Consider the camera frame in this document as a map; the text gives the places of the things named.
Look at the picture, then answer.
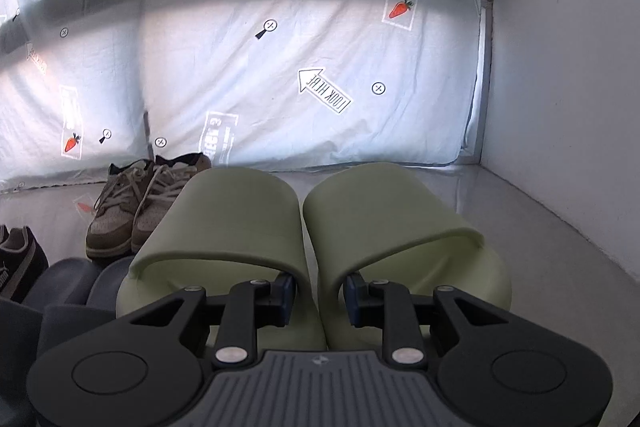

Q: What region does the tan suede sneaker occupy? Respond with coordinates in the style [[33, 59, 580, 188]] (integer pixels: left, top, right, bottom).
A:
[[86, 159, 156, 260], [131, 153, 213, 253]]

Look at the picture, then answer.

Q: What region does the black sneaker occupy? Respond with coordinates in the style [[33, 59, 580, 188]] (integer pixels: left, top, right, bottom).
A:
[[0, 226, 50, 304]]

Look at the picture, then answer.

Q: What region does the grey foam slide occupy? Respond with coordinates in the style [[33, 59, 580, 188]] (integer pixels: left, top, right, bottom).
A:
[[0, 257, 101, 427], [42, 259, 138, 350]]

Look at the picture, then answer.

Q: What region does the pale green foam slide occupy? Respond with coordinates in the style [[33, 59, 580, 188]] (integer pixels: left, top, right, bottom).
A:
[[116, 166, 321, 353], [302, 162, 512, 348]]

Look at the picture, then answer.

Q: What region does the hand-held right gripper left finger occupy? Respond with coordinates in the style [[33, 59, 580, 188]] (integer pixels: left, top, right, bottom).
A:
[[127, 274, 297, 369]]

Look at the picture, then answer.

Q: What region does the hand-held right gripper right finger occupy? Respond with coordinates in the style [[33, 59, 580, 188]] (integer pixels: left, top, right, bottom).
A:
[[344, 273, 513, 367]]

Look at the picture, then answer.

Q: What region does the white printed sheet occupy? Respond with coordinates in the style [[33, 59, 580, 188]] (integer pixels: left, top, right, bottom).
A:
[[0, 0, 493, 195]]

